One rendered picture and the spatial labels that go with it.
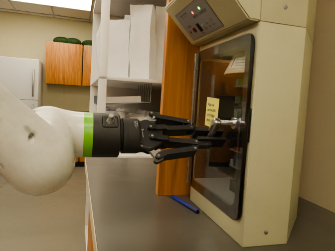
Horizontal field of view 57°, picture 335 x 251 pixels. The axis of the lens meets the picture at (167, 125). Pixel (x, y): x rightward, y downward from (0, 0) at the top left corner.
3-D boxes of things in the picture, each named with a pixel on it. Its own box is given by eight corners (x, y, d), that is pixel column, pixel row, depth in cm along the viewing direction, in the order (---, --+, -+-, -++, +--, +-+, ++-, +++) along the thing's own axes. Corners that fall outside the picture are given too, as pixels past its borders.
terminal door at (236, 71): (190, 184, 95) (199, 52, 92) (240, 223, 65) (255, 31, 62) (188, 184, 94) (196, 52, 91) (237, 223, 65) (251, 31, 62)
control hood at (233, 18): (199, 46, 92) (201, 12, 92) (260, 20, 62) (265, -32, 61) (162, 42, 89) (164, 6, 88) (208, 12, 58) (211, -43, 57)
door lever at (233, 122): (222, 149, 73) (219, 141, 75) (238, 123, 66) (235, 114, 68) (201, 149, 72) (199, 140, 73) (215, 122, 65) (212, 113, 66)
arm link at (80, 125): (21, 98, 63) (22, 149, 66) (8, 115, 51) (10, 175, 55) (92, 102, 67) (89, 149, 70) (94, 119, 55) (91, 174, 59)
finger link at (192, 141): (149, 132, 65) (149, 137, 64) (199, 137, 67) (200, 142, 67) (145, 143, 68) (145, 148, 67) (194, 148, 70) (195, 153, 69)
